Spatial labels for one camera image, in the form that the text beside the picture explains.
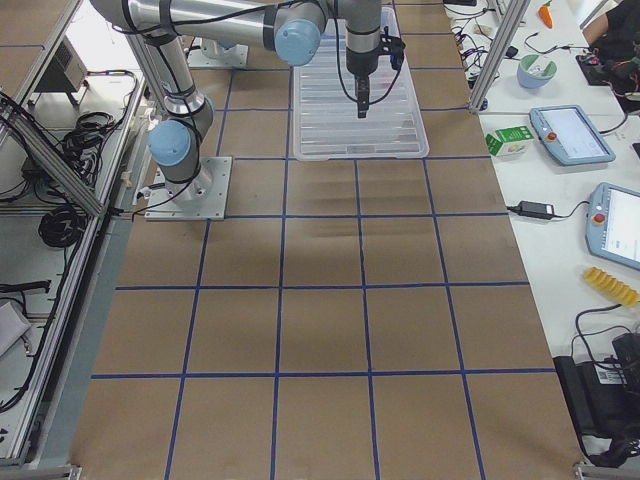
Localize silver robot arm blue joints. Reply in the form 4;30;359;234
92;1;381;197

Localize green white milk carton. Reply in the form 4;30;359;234
485;125;534;157

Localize aluminium frame post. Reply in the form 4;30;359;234
469;0;530;113

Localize yellow corrugated toy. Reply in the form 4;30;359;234
583;267;639;307

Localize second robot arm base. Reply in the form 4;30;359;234
200;38;237;59

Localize aluminium frame rail left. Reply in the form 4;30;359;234
1;92;106;217

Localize black laptop device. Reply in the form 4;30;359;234
554;333;639;468

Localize silver robot mounting plate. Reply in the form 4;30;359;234
143;157;232;221

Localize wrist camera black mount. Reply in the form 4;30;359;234
378;26;406;72

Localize blue green bowl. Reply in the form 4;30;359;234
516;54;557;89

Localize black power adapter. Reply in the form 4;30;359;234
518;201;555;220

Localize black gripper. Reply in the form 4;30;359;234
346;29;381;119

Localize clear plastic storage box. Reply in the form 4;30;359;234
291;19;429;161

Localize orange toy carrot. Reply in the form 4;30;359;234
537;0;554;29

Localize black coiled cable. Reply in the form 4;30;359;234
38;203;87;249

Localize blue teach pendant upper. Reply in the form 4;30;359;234
529;105;616;166

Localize blue teach pendant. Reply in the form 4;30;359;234
529;105;616;166
585;182;640;270

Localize grey control box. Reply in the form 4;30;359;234
34;36;88;106

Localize blue teach pendant lower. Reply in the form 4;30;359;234
585;182;640;270

